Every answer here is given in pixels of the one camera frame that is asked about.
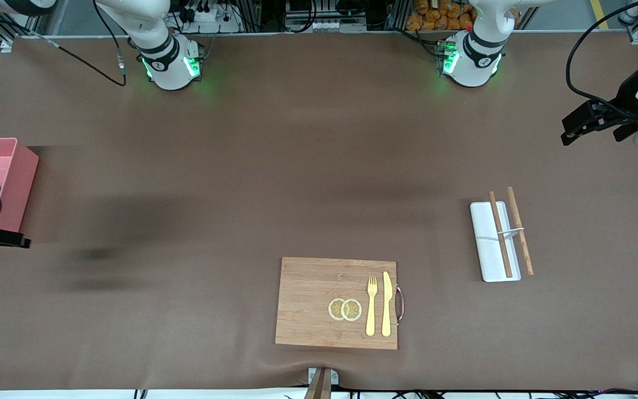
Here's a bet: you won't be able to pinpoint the pink plastic box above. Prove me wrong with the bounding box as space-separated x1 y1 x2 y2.
0 137 40 233

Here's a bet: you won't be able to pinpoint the brown wooden chopstick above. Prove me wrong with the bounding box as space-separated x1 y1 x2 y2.
488 191 513 278
507 187 534 276

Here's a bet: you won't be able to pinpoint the white rectangular chopstick tray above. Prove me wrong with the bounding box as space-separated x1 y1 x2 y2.
470 201 522 283

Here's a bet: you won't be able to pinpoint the orange bagged goods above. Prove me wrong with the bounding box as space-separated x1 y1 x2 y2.
406 0 477 31

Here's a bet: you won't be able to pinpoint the brown leatherette table mat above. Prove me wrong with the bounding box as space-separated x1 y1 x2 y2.
0 30 638 391

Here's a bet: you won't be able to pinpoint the yellow knife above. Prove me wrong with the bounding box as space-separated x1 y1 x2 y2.
381 271 393 337

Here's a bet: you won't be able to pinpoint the yellow fork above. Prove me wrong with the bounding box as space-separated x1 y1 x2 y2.
366 276 378 337

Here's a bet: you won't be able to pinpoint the white power strip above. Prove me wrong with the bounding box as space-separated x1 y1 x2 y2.
183 6 242 34

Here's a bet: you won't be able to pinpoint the bamboo cutting board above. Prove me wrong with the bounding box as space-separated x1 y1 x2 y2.
275 257 399 350

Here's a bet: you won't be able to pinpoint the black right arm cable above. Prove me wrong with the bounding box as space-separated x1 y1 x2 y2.
0 0 127 223

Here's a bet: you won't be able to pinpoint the brown clamp with metal bracket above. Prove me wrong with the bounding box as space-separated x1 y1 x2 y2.
303 367 339 399

